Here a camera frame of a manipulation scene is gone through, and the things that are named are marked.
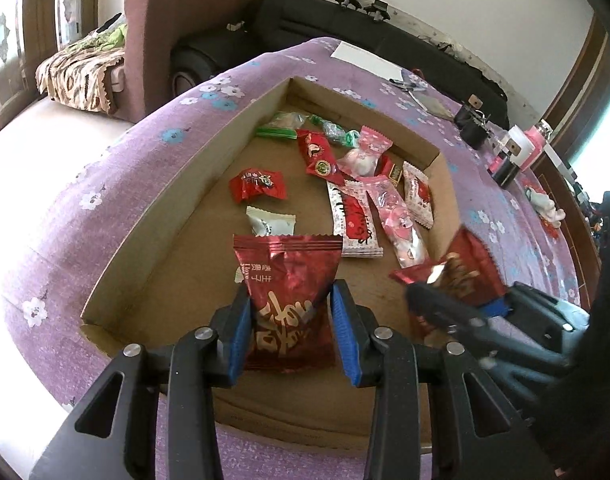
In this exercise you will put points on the scissors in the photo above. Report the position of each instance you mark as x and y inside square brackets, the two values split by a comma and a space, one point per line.
[410, 84]

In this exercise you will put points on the red snack packet black label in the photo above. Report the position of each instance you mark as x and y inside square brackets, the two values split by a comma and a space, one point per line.
[391, 172]

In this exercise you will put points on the flat red packet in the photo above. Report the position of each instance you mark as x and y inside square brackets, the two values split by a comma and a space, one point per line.
[552, 226]

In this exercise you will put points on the black sofa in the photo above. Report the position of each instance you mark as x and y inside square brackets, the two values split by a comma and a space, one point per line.
[305, 15]

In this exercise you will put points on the round pink snack packet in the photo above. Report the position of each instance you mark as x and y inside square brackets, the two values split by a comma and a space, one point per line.
[365, 157]

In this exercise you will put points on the grey notebook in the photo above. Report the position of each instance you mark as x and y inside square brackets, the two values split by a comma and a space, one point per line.
[435, 105]

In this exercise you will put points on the purple floral tablecloth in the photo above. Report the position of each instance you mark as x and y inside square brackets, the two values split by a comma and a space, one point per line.
[110, 185]

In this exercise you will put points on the green candy wrapper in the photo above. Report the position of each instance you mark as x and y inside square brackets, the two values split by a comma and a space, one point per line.
[335, 132]

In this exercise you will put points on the wooden glass door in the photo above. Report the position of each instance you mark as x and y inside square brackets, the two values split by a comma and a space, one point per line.
[5, 45]

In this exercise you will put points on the clear green-edged snack packet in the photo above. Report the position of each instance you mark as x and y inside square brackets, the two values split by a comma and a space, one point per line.
[285, 122]

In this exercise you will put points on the long pink snack packet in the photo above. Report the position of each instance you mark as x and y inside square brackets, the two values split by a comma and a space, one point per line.
[400, 220]

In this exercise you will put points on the bottle with pink sleeve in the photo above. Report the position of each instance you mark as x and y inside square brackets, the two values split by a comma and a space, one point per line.
[539, 137]

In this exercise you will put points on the white red snack packet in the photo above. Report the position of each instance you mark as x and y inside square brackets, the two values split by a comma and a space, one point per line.
[419, 195]
[352, 220]

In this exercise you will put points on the brown patterned blanket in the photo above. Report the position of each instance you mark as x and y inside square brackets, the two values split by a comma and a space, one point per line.
[75, 75]

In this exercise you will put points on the wooden door frame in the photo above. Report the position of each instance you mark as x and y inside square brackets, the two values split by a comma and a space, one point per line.
[575, 90]

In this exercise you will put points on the small red candy packet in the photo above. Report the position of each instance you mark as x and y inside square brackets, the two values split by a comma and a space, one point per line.
[255, 185]

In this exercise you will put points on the brown armchair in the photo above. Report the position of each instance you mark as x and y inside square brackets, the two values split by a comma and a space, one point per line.
[185, 5]

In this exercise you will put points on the black cylinder jar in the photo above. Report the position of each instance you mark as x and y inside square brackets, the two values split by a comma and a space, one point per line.
[472, 130]
[505, 172]

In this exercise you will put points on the white plastic container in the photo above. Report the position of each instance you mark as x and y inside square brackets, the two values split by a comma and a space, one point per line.
[517, 145]

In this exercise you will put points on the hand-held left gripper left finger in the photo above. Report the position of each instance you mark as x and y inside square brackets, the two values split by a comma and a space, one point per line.
[240, 332]

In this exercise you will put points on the white plush toy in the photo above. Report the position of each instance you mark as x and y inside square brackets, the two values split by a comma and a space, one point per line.
[545, 205]

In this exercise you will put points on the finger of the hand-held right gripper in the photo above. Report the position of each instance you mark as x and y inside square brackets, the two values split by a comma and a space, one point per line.
[445, 312]
[535, 302]

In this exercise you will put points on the red foil snack packet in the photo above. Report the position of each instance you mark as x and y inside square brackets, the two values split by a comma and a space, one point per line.
[465, 270]
[285, 270]

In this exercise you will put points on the white paper sheet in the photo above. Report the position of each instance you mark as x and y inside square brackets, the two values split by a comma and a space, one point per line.
[365, 57]

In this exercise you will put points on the cardboard box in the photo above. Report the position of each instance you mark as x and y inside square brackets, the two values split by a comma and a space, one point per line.
[195, 240]

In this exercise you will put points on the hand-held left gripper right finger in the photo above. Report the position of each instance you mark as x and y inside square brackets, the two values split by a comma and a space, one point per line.
[344, 332]

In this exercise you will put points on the long red snack packet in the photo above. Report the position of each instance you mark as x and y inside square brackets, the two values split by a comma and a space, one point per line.
[315, 152]

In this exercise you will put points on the small white snack packet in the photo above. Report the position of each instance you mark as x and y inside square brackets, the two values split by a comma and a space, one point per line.
[270, 222]

